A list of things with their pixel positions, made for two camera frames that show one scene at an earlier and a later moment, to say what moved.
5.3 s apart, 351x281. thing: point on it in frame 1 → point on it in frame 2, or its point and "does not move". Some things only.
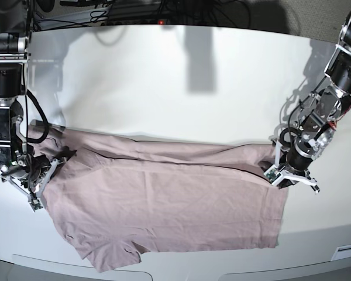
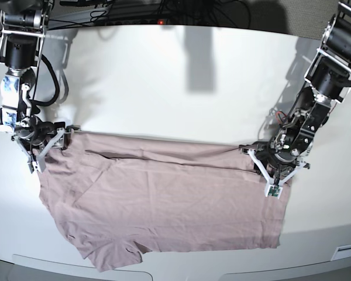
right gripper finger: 284,183 → 265,167
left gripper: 33,173 → 36,137
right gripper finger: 265,164 → 258,146
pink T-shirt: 116,196 does not move
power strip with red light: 162,21 does not move
